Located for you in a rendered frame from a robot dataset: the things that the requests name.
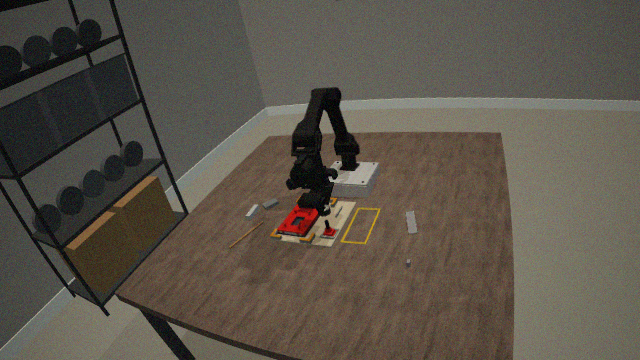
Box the black wheel with grey hub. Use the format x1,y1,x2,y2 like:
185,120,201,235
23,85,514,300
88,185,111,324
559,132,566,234
318,204,331,217

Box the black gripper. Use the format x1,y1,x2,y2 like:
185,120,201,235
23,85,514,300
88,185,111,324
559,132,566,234
297,166,338,215

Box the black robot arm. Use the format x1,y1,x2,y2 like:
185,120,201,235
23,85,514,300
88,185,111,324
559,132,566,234
286,87,360,190

